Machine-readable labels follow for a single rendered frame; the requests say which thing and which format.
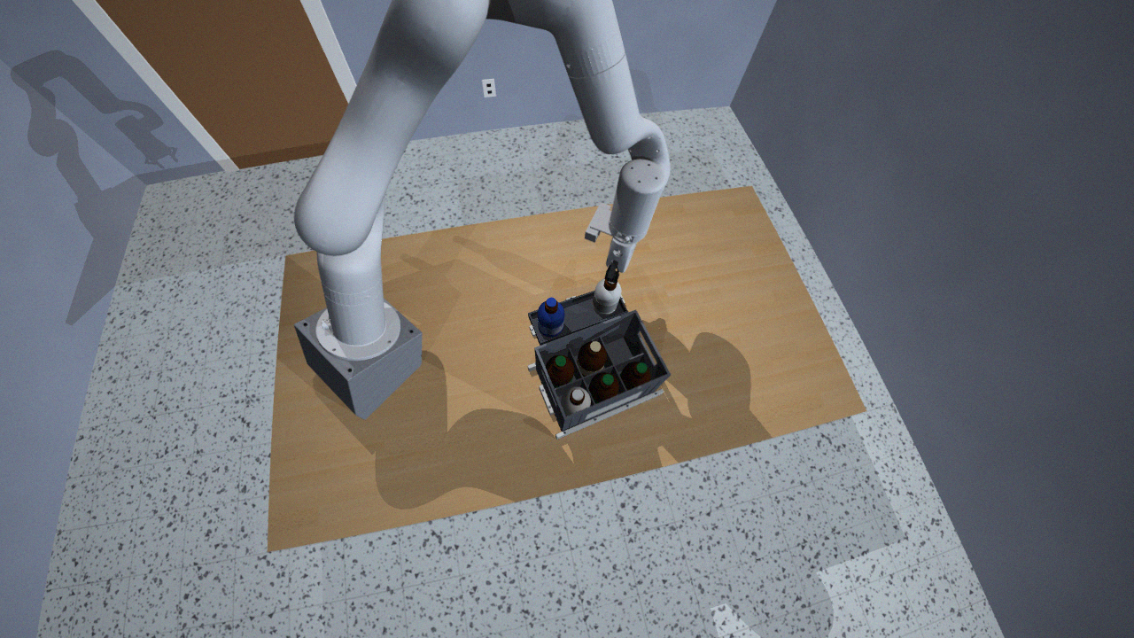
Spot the blue bottle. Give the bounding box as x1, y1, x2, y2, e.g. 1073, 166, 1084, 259
538, 298, 564, 337

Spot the white bottle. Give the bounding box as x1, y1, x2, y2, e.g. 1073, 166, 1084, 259
593, 279, 623, 315
561, 386, 591, 416

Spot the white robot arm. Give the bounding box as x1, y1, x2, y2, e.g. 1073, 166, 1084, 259
294, 0, 670, 361

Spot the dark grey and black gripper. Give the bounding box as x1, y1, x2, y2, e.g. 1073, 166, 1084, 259
604, 236, 636, 284

